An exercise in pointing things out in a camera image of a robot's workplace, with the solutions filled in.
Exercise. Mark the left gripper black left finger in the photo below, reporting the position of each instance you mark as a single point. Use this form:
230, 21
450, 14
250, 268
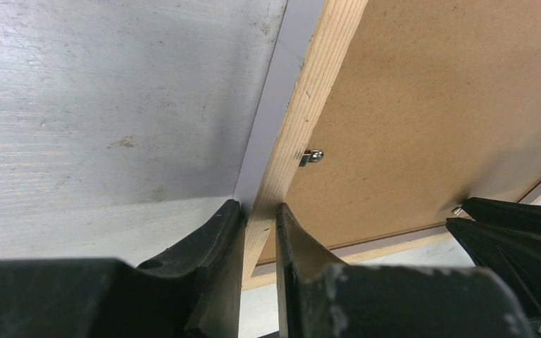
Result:
191, 289

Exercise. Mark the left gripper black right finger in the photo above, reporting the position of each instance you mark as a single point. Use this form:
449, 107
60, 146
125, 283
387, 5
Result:
319, 295

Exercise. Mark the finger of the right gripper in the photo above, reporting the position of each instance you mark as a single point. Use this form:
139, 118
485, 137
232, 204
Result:
505, 215
514, 254

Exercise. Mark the brown cardboard backing board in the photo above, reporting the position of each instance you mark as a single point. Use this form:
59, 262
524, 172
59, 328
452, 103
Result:
438, 116

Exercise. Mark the white wooden picture frame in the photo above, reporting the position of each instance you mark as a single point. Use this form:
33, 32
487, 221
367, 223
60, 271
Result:
298, 116

